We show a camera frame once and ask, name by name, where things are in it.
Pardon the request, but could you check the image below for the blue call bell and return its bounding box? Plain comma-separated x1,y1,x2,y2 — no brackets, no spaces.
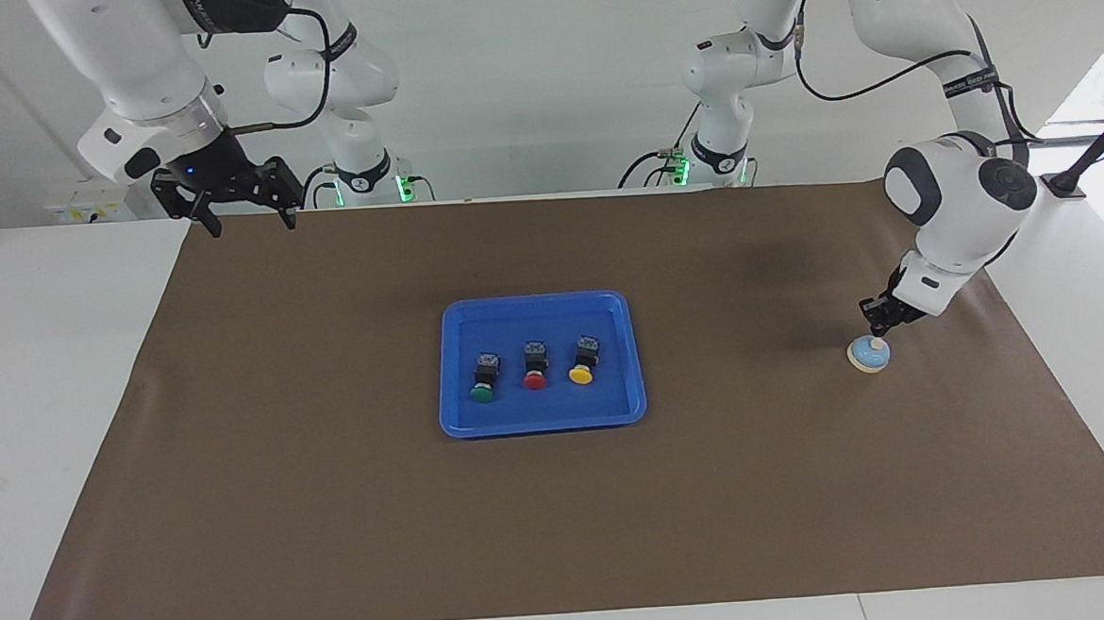
845,333,893,376

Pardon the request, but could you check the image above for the green push button switch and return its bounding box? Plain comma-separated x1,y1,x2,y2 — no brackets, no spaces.
467,351,504,405

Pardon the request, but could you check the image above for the red push button switch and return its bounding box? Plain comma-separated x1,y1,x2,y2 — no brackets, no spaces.
520,340,553,392

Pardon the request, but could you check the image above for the yellow push button switch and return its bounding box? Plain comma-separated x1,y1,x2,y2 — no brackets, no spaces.
566,334,603,387

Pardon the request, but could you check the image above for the blue plastic tray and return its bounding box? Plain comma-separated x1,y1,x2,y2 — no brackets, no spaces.
432,288,650,442

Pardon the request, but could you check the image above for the brown table mat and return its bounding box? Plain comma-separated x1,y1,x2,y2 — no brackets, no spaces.
0,168,1104,620

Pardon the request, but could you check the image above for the black right base cable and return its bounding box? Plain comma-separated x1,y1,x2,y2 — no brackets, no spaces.
297,165,340,210

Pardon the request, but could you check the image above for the black base cable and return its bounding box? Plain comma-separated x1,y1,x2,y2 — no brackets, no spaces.
613,104,707,192
297,165,340,210

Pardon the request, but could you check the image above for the white wall socket box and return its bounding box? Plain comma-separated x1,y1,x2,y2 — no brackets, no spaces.
42,175,165,226

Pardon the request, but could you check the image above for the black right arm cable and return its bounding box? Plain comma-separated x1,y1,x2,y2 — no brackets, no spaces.
199,3,334,135

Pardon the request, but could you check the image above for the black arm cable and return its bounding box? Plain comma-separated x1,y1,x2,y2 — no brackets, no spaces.
792,0,1040,157
199,3,334,135

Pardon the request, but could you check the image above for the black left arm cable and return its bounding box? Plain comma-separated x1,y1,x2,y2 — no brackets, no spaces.
792,0,1040,157

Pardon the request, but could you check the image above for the black camera stand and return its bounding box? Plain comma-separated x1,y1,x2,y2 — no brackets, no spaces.
1037,92,1104,202

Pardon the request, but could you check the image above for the black left base cable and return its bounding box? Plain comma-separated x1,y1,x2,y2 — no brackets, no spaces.
613,104,707,192

